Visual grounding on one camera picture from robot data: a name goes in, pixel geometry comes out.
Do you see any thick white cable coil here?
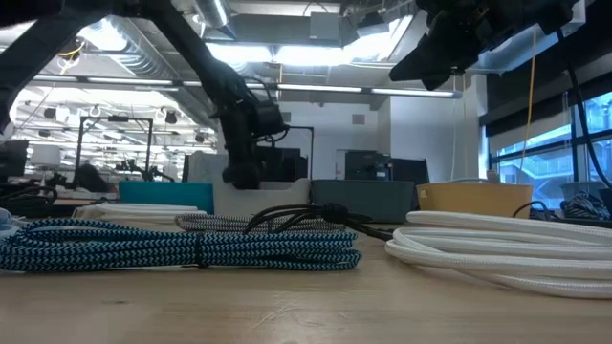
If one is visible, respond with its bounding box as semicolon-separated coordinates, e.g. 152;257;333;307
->
384;209;612;301

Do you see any grey felt panel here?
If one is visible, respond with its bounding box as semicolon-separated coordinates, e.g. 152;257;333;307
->
183;151;226;183

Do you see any round silver duct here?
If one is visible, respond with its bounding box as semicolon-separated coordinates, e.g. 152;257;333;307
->
190;0;235;30

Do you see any person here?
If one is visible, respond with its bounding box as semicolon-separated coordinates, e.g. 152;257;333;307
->
74;161;112;192

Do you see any black office monitor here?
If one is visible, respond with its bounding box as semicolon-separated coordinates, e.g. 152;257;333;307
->
0;140;30;179

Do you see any teal plastic bin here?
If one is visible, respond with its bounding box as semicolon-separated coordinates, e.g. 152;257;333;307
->
118;180;215;215

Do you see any long ceiling light strip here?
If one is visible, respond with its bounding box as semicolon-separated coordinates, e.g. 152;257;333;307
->
28;74;464;100

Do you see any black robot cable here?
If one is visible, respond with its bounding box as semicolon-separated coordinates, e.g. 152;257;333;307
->
554;26;612;190

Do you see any black rig frame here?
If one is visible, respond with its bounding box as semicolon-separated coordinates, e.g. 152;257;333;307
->
281;124;316;182
71;116;155;190

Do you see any yellow hanging cord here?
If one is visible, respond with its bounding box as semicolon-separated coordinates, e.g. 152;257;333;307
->
518;26;539;173

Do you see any black monitor row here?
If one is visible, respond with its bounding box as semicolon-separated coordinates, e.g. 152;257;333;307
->
257;145;310;183

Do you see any black equipment cabinet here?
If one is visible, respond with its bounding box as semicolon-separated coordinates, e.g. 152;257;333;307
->
343;150;430;183

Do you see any yellow plastic bin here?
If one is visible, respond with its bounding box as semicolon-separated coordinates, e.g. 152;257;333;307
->
415;182;536;220

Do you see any black white braided cable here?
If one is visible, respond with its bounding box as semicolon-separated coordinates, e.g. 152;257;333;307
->
174;212;358;236

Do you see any dark striped cable bundle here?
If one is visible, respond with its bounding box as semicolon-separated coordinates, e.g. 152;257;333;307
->
559;190;612;222

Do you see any ribbed silver duct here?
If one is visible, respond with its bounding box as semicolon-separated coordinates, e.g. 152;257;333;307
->
109;18;178;80

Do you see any black knotted cable bundle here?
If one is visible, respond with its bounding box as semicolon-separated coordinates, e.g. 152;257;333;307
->
242;203;396;243

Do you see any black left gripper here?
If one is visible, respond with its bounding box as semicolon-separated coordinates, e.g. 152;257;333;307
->
217;97;263;191

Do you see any blue black braided cable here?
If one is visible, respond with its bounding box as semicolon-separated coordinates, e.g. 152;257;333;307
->
0;218;363;273

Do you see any grey-green plastic bin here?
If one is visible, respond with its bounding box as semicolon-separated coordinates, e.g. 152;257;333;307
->
310;179;417;225

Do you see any white plastic bin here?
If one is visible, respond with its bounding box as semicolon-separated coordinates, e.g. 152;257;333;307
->
212;177;312;217

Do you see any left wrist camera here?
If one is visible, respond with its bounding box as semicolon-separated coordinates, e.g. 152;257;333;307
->
252;98;288;138

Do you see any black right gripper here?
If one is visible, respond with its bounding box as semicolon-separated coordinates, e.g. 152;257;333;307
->
389;0;541;91

